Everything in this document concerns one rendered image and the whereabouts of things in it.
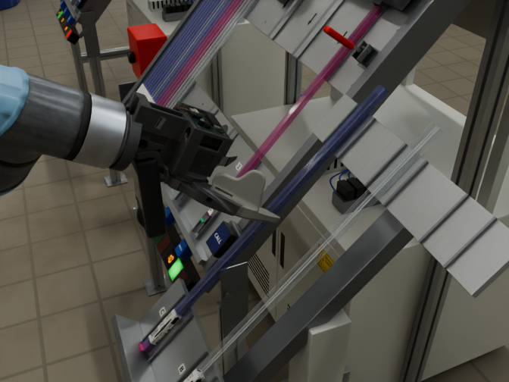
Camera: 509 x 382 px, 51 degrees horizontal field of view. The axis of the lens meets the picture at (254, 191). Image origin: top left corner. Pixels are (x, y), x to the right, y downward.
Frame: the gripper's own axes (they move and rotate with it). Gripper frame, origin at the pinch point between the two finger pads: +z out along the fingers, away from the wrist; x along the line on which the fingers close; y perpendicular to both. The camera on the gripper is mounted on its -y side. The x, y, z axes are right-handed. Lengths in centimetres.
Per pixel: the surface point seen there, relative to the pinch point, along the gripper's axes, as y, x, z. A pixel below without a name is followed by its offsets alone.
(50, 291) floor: -103, 95, 15
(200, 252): -22.4, 16.4, 8.5
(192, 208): -20.8, 28.8, 10.3
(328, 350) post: -13.5, -14.2, 13.5
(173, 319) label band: -22.8, -0.8, -1.9
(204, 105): -7, 49, 13
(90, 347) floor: -98, 66, 23
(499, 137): 18, 17, 61
